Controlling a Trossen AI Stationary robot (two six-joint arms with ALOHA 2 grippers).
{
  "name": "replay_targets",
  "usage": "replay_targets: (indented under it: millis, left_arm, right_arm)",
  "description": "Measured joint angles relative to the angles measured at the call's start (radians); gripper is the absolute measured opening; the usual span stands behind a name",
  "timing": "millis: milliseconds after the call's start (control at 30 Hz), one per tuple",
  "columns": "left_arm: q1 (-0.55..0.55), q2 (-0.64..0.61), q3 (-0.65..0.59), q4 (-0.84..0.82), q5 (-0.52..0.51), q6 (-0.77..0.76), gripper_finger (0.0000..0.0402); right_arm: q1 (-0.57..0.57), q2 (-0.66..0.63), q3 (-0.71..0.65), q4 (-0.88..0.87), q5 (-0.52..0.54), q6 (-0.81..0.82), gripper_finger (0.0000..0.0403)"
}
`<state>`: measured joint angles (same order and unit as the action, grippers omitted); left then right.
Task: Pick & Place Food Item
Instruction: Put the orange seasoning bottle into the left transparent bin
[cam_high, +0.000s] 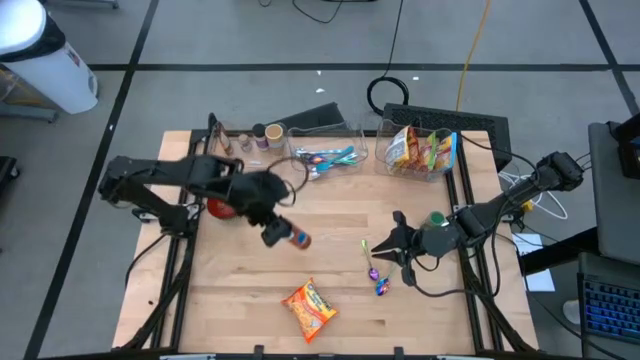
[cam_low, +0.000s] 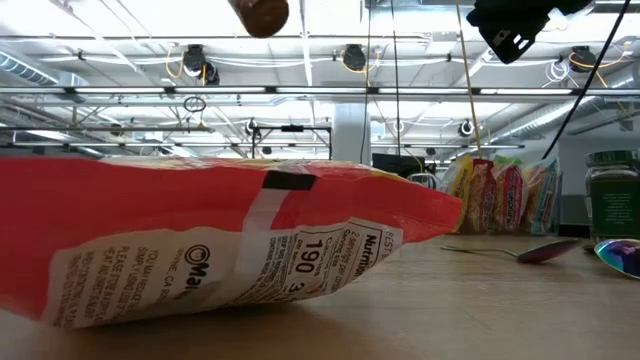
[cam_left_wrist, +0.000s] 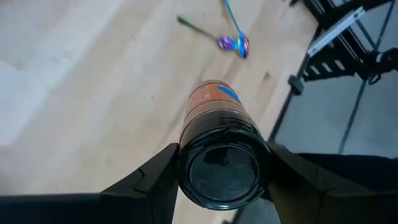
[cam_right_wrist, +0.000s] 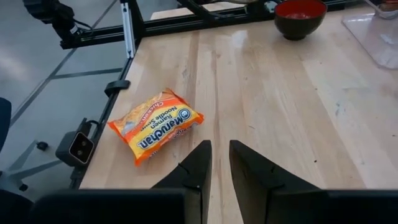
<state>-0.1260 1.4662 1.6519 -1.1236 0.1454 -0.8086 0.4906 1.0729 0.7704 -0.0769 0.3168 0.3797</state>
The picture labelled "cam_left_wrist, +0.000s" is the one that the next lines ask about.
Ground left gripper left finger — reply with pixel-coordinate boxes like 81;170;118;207
99;142;180;224

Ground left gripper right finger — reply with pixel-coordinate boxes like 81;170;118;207
267;141;379;224

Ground black lid spice jar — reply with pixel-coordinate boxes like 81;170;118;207
177;79;273;211

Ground iridescent rainbow spoon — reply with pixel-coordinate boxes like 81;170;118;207
222;0;249;59

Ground iridescent spoon purple bowl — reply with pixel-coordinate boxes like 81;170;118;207
176;15;239;52

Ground black table-edge clamp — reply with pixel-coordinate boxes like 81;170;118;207
288;74;305;96

